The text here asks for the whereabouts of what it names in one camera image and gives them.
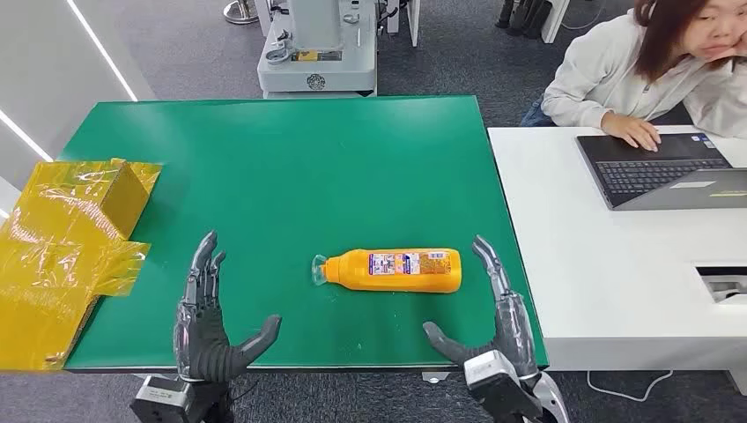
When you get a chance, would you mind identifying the white desk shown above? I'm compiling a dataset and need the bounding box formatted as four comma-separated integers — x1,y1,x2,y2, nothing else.
487,123,747,397

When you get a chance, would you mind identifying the person's right hand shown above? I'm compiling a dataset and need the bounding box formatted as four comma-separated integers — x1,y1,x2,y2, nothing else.
601,112,662,153

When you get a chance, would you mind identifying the person's left hand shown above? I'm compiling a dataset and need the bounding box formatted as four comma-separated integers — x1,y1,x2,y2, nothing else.
703,29,747,63

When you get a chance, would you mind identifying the orange plastic bottle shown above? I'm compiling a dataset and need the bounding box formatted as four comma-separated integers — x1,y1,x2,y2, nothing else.
310,248,463,294

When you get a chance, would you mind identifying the white furniture leg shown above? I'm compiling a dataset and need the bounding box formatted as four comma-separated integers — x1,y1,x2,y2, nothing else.
541,0,571,45

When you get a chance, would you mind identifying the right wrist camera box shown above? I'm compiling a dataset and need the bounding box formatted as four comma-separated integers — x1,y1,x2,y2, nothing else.
462,349,545,423

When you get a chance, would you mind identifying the yellow film-wrapped cardboard box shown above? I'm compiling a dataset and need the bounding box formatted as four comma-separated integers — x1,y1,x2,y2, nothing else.
0,157,163,373

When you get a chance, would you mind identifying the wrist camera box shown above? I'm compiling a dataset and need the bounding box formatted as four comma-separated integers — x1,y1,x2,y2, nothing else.
129,375,198,423
462,349,545,423

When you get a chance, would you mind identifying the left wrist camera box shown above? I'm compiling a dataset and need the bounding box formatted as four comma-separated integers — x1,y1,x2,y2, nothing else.
129,375,198,423

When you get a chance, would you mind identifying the chrome chair base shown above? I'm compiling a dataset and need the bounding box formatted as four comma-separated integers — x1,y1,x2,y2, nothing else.
223,0,260,26

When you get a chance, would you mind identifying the white furniture panel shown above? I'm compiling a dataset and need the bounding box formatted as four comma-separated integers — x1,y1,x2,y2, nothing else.
385,0,421,48

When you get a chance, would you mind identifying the white cable under desk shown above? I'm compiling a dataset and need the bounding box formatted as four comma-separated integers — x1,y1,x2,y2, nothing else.
586,369,674,404

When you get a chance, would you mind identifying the person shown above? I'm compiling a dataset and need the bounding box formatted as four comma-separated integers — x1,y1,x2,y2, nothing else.
519,0,747,153

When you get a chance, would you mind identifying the desk cable cutout tray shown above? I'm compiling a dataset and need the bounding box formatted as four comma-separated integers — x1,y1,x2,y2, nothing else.
696,265,747,306

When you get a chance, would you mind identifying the dark grey laptop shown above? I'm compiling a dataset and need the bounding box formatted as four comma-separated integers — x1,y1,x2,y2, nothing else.
575,132,747,212

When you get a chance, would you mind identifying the white machine base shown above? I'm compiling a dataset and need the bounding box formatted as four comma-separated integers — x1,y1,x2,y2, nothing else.
256,0,380,100

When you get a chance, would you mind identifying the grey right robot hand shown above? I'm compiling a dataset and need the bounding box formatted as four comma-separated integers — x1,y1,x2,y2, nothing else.
423,234,541,381

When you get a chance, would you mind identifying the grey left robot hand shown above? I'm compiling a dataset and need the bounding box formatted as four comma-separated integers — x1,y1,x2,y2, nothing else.
173,230,283,383

